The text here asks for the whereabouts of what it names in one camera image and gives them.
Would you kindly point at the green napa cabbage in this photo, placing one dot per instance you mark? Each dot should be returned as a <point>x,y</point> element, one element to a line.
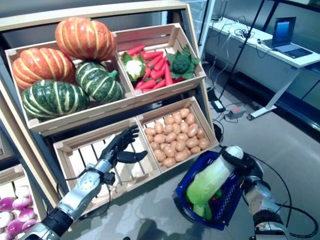
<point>202,212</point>
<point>215,175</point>

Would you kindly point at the black stand pole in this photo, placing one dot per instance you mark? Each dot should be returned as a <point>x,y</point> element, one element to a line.
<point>242,50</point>

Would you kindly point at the green pumpkin with stem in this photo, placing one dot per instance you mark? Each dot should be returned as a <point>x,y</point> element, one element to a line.
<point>98,81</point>

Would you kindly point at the white desk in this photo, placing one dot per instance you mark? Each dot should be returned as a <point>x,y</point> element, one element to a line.
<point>262,70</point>

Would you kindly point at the wooden potato crate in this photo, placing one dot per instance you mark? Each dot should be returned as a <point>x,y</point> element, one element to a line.
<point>206,122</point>

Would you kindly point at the wooden display stand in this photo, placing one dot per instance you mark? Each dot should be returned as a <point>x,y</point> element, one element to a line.
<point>75,15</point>

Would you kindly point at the white cauliflower with leaves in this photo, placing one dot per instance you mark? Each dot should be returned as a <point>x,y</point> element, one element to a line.
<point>133,66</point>

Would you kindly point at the red carrot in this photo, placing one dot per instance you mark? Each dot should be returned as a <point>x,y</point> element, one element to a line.
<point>158,74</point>
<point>147,85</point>
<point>154,60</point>
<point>135,50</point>
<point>153,55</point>
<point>168,76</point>
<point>159,83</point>
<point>160,63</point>

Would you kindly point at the wooden turnip crate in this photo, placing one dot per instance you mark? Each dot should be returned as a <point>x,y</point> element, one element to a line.
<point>10,172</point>

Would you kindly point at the wooden pumpkin crate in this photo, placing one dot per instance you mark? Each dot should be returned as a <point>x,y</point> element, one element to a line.
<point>75,118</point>

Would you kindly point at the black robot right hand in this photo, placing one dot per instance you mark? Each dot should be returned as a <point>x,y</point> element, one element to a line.
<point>252,167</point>

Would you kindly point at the black power adapter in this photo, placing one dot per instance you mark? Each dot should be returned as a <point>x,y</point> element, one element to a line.
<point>217,105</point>

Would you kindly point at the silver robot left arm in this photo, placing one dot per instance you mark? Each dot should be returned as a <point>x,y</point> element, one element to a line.
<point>80,190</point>

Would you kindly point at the green striped pumpkin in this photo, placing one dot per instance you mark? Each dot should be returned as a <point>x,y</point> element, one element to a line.
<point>55,98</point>

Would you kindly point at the wooden slatted crate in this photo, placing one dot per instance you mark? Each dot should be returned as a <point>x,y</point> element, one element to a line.
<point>82,152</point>

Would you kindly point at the blue plastic shopping basket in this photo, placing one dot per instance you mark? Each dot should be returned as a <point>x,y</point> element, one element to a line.
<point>225,200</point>

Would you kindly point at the grey power strip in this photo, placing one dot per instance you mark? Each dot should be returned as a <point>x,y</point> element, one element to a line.
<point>235,113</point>

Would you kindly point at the wooden carrot crate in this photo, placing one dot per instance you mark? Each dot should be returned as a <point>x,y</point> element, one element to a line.
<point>175,89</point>

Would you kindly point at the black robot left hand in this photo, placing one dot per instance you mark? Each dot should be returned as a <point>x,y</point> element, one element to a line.
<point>120,145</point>

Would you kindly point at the open laptop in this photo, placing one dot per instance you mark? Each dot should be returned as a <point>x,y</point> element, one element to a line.
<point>285,32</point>

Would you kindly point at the black round object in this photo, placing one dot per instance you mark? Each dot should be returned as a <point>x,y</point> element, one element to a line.
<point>218,132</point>

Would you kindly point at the purple white turnip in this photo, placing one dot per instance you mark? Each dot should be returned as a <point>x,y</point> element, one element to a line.
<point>5,218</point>
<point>7,203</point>
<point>28,225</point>
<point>21,203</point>
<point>26,214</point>
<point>22,191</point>
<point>14,227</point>

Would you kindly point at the green broccoli with leaves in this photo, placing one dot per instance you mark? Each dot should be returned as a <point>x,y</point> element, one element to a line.
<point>182,63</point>

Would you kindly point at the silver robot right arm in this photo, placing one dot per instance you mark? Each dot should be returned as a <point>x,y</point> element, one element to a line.
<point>262,200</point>

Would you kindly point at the orange striped pumpkin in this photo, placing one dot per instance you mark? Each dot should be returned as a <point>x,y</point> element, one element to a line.
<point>42,67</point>
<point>85,38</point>

